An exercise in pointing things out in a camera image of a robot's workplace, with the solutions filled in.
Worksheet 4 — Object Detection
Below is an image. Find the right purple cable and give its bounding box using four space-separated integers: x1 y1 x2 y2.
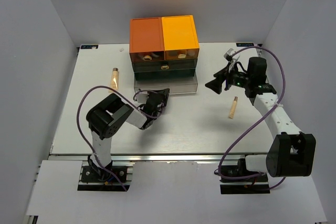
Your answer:
217 46 287 190

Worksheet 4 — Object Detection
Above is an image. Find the dark teal drawer cabinet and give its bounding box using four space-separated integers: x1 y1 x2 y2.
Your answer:
132 59 197 81

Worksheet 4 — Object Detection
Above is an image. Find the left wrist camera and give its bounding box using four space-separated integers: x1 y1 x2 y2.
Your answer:
133 93 148 104

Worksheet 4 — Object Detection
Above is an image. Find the clear bottom cabinet drawer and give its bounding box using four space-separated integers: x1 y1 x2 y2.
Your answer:
133 74 198 95

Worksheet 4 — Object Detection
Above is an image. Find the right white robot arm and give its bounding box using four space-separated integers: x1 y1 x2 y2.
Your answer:
205 55 316 182

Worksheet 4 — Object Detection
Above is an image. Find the dark orange drawer box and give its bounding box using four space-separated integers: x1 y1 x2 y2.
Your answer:
129 17 164 54

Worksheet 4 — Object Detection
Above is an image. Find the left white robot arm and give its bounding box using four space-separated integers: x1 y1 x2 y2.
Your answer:
86 88 170 182

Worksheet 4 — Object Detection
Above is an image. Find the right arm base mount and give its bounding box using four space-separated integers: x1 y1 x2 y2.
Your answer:
214 156 270 195

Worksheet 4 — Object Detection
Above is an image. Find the clear yellow box drawer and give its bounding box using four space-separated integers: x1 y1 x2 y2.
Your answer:
165 48 199 60

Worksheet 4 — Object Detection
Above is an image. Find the beige concealer tube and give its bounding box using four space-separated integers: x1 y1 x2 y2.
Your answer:
109 68 119 92
228 97 238 119

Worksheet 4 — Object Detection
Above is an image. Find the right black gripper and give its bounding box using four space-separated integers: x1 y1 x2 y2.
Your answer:
205 63 251 94

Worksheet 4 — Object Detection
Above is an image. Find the yellow drawer box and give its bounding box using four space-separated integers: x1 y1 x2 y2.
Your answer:
162 15 199 52

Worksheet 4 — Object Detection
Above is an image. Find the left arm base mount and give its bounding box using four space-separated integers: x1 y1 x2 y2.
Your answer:
77 157 132 192

